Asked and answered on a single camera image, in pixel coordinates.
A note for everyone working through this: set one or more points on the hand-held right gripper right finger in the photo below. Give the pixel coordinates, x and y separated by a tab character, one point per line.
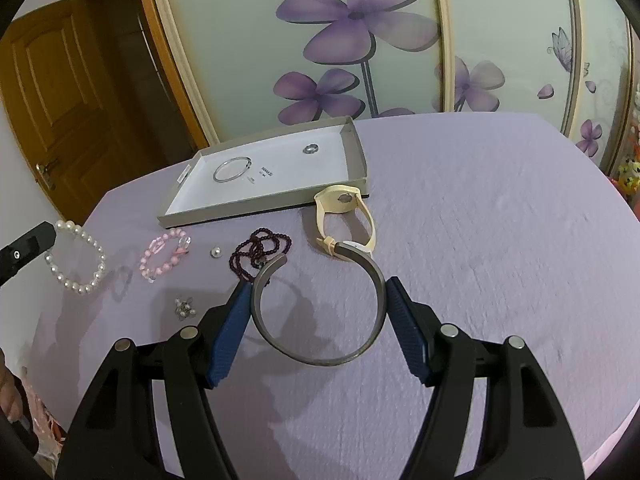
407	330

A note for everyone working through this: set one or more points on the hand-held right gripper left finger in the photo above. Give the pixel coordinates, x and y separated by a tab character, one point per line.
232	330

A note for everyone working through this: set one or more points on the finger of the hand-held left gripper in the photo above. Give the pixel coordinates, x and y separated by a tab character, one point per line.
25	250

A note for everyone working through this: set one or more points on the small silver earrings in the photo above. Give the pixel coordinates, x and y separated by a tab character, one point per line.
184	307

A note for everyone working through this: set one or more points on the grey bangle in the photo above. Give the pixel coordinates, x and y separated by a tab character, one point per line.
372	280

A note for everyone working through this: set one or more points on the grey cardboard tray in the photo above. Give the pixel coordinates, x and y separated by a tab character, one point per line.
280	155

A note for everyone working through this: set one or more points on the lilac tablecloth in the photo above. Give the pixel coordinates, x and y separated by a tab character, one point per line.
475	210

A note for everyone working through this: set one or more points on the thin silver bangle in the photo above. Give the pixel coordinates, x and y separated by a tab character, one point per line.
215	171

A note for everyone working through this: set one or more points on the wooden door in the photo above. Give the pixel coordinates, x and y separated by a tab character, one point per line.
50	85

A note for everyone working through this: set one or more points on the pink cloth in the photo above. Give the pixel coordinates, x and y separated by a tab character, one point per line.
42	420

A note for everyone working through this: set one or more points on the pile of plush toys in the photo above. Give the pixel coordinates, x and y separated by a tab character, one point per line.
631	170

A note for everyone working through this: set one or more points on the flower print wardrobe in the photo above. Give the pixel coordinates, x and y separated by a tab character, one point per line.
350	35

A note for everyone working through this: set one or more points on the wooden door frame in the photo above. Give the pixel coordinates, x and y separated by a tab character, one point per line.
170	70

